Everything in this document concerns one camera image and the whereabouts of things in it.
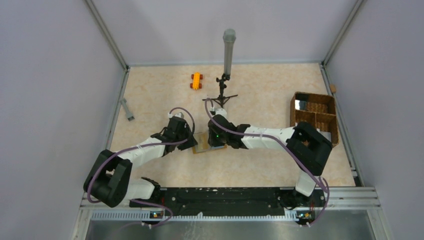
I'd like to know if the gold card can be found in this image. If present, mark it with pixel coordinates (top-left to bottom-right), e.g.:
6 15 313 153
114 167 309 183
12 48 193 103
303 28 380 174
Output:
194 131 210 154

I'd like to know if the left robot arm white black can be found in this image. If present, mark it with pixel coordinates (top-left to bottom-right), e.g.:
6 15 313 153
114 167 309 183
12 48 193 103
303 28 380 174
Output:
83 112 197 208

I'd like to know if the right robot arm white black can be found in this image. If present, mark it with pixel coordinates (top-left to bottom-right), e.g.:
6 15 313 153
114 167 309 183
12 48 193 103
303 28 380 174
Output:
208 114 333 206

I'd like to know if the black card stack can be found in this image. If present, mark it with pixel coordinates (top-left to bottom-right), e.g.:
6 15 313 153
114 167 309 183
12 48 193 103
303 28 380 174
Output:
294 93 309 111

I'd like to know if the orange toy block car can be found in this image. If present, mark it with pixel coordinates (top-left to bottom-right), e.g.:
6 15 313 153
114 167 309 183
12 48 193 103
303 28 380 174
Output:
189 72 203 90

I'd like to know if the grey microphone on tripod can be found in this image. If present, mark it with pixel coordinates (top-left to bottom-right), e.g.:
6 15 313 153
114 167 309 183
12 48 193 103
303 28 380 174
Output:
211 28 238 108

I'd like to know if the woven wicker divided basket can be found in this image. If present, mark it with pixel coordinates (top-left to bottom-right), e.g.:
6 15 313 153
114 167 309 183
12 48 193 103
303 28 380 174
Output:
289 91 339 147

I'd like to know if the small wooden block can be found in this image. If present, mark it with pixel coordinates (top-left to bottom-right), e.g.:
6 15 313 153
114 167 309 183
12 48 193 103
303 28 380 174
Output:
329 84 337 94

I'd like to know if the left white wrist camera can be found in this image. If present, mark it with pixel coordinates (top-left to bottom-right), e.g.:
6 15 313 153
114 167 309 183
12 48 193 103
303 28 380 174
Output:
167 112 185 122

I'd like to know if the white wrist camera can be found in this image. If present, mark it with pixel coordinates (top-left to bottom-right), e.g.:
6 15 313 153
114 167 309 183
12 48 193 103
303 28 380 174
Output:
167 112 185 122
214 108 228 118

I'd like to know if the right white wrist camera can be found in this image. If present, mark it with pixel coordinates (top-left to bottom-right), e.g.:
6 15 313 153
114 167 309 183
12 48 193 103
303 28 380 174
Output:
214 108 228 118

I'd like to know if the grey metal bracket tool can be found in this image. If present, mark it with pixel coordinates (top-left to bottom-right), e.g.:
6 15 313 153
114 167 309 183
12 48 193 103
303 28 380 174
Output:
120 98 135 121

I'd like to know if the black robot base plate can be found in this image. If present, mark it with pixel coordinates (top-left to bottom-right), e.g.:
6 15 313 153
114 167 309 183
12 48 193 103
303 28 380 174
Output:
146 180 326 217

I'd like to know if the white slotted cable duct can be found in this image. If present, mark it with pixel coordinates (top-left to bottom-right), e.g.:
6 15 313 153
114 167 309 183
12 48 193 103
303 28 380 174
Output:
91 210 313 222

